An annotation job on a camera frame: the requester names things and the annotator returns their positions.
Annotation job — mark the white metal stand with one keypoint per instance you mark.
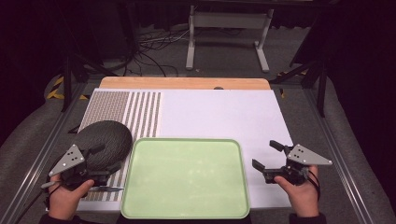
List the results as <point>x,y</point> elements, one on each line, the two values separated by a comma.
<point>229,20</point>

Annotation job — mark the person's left hand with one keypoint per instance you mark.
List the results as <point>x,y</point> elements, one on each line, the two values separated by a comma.
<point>63,202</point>

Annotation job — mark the light green plastic tray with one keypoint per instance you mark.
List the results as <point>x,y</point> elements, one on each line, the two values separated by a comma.
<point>186,177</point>

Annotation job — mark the black tripod stand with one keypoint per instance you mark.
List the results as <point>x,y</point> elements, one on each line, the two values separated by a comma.
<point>314,77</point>
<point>76,73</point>

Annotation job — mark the brown white striped mat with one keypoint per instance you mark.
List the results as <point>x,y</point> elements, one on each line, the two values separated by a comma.
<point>109,105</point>

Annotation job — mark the white board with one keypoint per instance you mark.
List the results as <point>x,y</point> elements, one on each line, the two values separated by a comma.
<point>224,115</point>

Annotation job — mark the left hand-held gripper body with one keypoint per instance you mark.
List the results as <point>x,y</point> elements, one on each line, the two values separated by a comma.
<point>70,158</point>

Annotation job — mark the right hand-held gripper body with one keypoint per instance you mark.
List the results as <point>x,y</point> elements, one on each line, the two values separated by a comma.
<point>303,155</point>

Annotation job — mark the yellow black hazard tape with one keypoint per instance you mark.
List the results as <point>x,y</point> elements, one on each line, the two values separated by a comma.
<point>57,90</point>

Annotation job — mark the wooden table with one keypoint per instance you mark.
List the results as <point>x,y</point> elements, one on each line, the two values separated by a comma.
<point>183,83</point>

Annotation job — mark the person's right hand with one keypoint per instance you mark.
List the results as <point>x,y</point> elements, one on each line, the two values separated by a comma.
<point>303,197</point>

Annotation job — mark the aluminium rail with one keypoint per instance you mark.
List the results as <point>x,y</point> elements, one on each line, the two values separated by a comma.
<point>336,152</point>
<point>43,152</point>

